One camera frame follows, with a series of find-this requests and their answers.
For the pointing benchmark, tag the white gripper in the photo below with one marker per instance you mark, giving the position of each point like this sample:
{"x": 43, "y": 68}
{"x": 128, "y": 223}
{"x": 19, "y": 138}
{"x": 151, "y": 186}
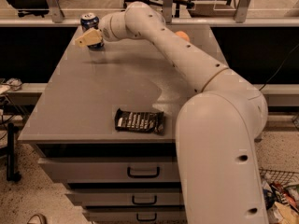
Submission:
{"x": 105, "y": 28}

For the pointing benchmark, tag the blue pepsi can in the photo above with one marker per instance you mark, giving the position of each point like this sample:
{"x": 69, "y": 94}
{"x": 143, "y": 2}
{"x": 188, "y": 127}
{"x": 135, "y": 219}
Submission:
{"x": 87, "y": 21}

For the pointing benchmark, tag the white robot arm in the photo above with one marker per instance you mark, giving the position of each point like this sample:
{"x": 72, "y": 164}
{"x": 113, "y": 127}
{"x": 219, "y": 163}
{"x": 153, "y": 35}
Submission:
{"x": 215, "y": 129}

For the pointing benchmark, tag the black rxbar chocolate wrapper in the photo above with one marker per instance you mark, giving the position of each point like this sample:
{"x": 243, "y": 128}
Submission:
{"x": 139, "y": 122}

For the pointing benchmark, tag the black office chair centre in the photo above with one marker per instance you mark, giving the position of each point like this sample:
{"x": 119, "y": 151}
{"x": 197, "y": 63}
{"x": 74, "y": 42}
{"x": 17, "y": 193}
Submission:
{"x": 170, "y": 8}

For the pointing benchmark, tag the grey drawer cabinet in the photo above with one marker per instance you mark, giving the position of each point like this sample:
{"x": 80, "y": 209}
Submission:
{"x": 73, "y": 129}

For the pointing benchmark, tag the orange fruit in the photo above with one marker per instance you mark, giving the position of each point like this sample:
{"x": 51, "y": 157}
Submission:
{"x": 183, "y": 35}

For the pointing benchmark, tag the black stand leg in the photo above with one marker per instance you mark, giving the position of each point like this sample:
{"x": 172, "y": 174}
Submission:
{"x": 12, "y": 174}

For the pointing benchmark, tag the top drawer black handle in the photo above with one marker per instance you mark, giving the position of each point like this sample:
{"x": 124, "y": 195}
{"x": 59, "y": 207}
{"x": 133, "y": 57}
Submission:
{"x": 143, "y": 173}

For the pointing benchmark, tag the drawer black handle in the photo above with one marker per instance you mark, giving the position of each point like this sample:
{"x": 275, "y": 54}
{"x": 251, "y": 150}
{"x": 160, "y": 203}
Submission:
{"x": 146, "y": 218}
{"x": 143, "y": 173}
{"x": 144, "y": 200}

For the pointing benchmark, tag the middle drawer black handle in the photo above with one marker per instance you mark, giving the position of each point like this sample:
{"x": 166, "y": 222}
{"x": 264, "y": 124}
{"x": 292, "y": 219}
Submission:
{"x": 144, "y": 200}

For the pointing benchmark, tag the bottom drawer black handle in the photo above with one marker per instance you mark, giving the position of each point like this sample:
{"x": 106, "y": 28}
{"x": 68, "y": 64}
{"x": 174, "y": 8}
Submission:
{"x": 146, "y": 218}

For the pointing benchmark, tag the wire basket of snacks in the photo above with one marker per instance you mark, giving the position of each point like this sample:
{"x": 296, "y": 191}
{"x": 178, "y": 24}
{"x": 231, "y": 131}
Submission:
{"x": 281, "y": 196}

